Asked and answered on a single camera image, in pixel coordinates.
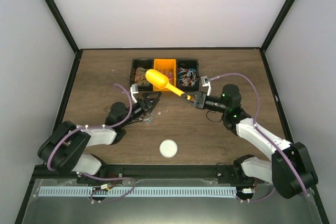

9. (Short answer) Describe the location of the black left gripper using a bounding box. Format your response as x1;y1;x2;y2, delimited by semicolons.
121;92;162;128

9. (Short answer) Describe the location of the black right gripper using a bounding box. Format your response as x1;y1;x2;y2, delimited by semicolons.
182;91;229;114

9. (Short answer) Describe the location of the clear plastic cup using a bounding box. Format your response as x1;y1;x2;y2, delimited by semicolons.
143;112;155;124

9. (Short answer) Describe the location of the orange plastic scoop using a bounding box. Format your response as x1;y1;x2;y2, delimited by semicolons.
145;69;184;97

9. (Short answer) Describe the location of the black bin with lollipops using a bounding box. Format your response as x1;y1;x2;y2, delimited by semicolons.
176;58;200;92

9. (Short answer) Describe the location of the black bin with popsicle candies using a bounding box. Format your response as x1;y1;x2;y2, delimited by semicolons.
129;58;154;91

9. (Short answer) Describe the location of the yellow bin with star candies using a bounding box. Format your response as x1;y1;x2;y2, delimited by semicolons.
153;58;176;87

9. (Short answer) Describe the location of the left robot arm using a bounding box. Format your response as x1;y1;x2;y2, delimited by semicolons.
37;91;162;184

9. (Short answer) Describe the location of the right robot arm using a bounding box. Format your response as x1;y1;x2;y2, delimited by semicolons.
181;84;318;199

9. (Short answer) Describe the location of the white round lid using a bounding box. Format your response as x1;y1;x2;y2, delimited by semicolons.
159;140;178;158

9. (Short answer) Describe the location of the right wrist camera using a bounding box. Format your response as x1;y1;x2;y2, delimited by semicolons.
201;76;212;96

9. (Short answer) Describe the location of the black frame base bar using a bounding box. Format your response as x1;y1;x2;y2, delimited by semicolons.
32;164;257;186

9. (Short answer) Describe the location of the light blue slotted rail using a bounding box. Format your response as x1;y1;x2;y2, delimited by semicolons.
38;186;237;198

